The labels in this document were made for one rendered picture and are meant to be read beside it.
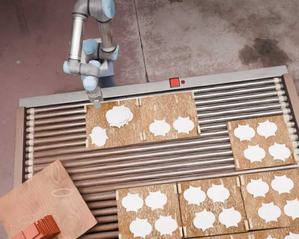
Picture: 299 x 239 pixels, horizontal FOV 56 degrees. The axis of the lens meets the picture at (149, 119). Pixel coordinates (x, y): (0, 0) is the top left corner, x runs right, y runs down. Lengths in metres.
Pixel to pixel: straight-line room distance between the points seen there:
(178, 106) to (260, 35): 1.85
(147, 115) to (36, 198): 0.93
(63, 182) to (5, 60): 2.22
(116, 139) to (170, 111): 0.44
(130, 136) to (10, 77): 2.07
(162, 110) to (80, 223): 0.94
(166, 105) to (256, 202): 0.89
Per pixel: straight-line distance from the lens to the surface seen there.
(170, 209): 1.97
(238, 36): 3.62
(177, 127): 2.05
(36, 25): 3.99
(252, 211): 2.05
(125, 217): 1.99
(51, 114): 2.28
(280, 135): 2.19
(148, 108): 2.11
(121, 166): 2.04
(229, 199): 2.01
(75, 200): 1.96
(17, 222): 2.09
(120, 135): 2.07
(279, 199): 2.10
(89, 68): 1.78
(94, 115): 2.15
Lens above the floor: 2.90
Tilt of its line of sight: 71 degrees down
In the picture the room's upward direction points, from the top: 10 degrees counter-clockwise
